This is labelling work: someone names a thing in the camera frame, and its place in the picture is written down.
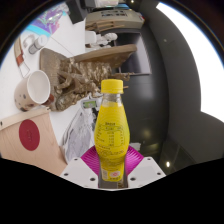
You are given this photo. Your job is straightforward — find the flat round red coaster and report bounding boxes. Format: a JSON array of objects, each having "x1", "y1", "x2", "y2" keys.
[{"x1": 18, "y1": 119, "x2": 41, "y2": 152}]

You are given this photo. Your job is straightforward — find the light wooden drawing board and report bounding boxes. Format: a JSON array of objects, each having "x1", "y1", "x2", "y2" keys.
[{"x1": 0, "y1": 105, "x2": 68, "y2": 176}]

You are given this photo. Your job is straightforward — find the dark wall board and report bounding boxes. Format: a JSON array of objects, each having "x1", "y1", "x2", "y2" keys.
[{"x1": 119, "y1": 33, "x2": 153, "y2": 76}]

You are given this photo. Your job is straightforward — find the white spotted mug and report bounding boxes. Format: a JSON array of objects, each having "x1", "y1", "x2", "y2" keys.
[{"x1": 13, "y1": 69, "x2": 54, "y2": 113}]

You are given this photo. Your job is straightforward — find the wooden handled palette knife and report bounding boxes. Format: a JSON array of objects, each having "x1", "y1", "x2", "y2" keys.
[{"x1": 13, "y1": 36, "x2": 32, "y2": 78}]

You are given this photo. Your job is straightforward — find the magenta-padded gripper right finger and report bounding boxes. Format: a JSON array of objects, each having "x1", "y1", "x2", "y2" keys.
[{"x1": 123, "y1": 145, "x2": 167, "y2": 190}]

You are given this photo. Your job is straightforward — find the clear bottle with green label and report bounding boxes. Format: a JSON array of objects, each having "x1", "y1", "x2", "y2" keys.
[{"x1": 81, "y1": 98, "x2": 102, "y2": 110}]

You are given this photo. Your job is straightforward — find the white plaster bust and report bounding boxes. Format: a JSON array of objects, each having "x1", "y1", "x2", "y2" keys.
[
  {"x1": 100, "y1": 32, "x2": 118, "y2": 45},
  {"x1": 94, "y1": 36, "x2": 108, "y2": 48}
]

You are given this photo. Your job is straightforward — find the printed newspaper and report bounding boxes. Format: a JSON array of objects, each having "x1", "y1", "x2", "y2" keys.
[{"x1": 59, "y1": 99, "x2": 101, "y2": 164}]

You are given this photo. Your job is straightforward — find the long ceiling light strip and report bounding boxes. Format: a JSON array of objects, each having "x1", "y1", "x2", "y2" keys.
[{"x1": 155, "y1": 1, "x2": 224, "y2": 124}]

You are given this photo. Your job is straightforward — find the white cabinet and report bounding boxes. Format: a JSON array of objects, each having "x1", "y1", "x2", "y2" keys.
[{"x1": 84, "y1": 8, "x2": 146, "y2": 33}]

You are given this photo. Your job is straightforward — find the wooden easel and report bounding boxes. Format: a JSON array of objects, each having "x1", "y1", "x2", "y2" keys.
[{"x1": 85, "y1": 20, "x2": 116, "y2": 33}]

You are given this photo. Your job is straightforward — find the yellow drink bottle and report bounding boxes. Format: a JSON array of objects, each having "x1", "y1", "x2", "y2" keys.
[{"x1": 94, "y1": 78, "x2": 131, "y2": 183}]

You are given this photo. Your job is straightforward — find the small paint jar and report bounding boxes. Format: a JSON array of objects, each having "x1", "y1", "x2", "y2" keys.
[{"x1": 28, "y1": 34, "x2": 49, "y2": 55}]

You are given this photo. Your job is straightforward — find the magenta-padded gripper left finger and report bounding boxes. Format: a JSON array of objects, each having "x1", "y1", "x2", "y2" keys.
[{"x1": 59, "y1": 145, "x2": 103, "y2": 190}]

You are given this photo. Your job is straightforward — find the black foam blocks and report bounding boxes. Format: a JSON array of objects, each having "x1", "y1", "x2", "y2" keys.
[{"x1": 66, "y1": 0, "x2": 88, "y2": 24}]

